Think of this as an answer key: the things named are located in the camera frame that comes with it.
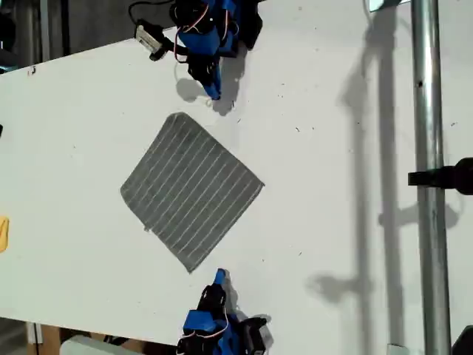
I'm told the grey striped towel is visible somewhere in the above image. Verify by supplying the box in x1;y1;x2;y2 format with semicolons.
120;112;266;274

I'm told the white box under table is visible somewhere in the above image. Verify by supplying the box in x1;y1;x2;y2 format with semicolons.
58;334;178;355

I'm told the grey metal bar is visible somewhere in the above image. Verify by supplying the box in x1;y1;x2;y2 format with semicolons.
39;0;51;62

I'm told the wooden table leg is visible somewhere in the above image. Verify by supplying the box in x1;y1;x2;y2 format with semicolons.
26;322;62;355

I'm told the yellow object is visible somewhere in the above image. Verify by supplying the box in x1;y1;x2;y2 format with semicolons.
0;216;10;254

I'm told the black rounded object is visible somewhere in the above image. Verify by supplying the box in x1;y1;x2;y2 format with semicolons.
451;325;473;355

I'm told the arm camera stalk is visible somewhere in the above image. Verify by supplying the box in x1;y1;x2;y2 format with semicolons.
149;36;180;63

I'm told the arm camera box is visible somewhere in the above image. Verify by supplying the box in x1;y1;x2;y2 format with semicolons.
135;18;166;53
239;314;273;355

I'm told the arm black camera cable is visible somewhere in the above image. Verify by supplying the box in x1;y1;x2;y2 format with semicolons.
128;1;174;24

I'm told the grey post base plate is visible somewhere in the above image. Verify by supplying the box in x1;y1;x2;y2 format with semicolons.
387;343;424;355

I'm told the steel post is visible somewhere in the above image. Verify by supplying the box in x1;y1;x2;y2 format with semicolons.
410;0;454;355

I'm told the black post clamp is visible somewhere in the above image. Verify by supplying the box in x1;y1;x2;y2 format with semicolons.
407;157;473;197

